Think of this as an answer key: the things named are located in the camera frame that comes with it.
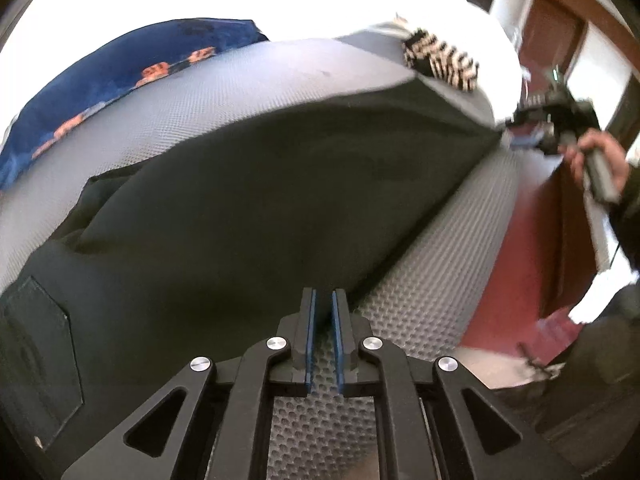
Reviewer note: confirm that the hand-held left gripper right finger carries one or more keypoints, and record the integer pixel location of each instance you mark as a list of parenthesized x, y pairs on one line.
[(340, 340)]

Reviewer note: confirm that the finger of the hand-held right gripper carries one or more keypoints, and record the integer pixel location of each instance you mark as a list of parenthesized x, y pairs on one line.
[(525, 112), (525, 140)]

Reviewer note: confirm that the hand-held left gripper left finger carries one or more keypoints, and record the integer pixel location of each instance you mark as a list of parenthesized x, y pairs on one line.
[(309, 340)]

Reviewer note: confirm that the black pants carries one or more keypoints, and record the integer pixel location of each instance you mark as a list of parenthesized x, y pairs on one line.
[(250, 210)]

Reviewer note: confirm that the person's right forearm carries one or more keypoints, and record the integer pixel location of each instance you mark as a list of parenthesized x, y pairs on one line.
[(627, 210)]

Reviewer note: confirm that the person's right hand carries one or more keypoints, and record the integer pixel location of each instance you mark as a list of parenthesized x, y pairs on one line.
[(607, 152)]

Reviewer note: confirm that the brown wooden door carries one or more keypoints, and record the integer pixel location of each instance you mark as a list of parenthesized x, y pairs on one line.
[(560, 20)]

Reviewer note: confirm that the black white striped cloth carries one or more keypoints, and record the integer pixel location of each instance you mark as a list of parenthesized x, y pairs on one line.
[(445, 60)]

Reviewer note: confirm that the person's dark clothing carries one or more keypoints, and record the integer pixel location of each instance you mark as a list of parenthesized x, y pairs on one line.
[(595, 385)]

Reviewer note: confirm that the grey textured mattress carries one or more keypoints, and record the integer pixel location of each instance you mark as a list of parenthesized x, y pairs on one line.
[(200, 100)]

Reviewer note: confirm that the blue printed blanket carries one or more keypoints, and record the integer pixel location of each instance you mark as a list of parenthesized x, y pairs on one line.
[(75, 85)]

